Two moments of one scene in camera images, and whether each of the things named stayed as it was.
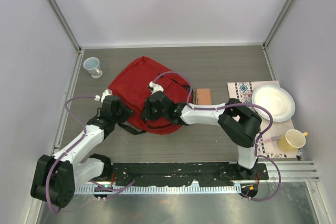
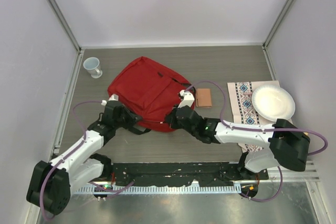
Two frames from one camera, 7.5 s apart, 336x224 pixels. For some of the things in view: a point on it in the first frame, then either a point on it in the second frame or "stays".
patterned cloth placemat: (271, 131) stays
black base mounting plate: (185, 173) stays
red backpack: (131, 84) stays
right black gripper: (146, 115) to (171, 119)
